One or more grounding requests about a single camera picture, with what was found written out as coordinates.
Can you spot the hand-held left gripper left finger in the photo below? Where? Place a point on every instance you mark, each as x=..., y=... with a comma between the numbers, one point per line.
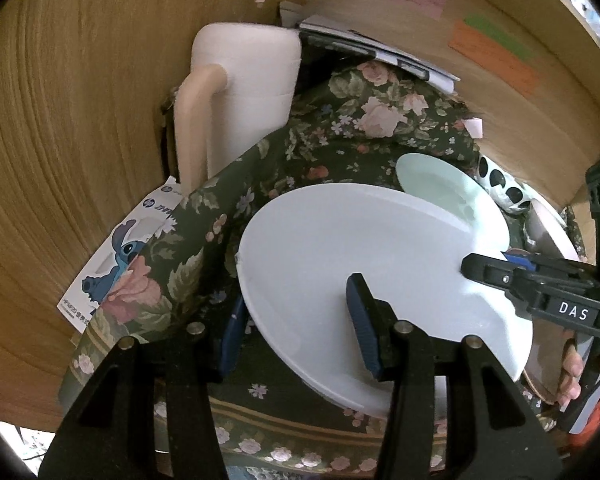
x=231, y=340

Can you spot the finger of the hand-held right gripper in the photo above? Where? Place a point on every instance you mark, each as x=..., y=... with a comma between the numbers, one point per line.
x=490, y=274
x=545, y=263

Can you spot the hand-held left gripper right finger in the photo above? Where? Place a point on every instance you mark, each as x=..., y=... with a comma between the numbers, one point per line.
x=364, y=325

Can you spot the large white plate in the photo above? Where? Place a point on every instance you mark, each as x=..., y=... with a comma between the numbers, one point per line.
x=330, y=260

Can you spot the mint green bowl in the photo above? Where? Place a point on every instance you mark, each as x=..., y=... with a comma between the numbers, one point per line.
x=445, y=185

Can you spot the person's right hand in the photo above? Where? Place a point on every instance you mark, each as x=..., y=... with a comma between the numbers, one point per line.
x=572, y=370

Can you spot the black and white spotted cup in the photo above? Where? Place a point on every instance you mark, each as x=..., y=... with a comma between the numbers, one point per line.
x=500, y=185

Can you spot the cartoon printed card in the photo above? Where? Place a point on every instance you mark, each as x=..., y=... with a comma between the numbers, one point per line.
x=112, y=255

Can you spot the small white box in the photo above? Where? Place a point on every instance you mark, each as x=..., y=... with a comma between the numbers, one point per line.
x=474, y=127

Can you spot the dark floral tablecloth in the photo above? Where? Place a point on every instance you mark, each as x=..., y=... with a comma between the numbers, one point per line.
x=305, y=150

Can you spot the orange sticky note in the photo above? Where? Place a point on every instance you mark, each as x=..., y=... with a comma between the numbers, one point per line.
x=495, y=60

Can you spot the green sticky note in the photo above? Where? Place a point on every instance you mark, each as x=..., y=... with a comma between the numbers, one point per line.
x=507, y=40

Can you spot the white paper towel roll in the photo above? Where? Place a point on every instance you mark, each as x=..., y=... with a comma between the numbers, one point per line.
x=250, y=85

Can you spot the stack of booklets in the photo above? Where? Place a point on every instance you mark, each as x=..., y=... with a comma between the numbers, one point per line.
x=360, y=40

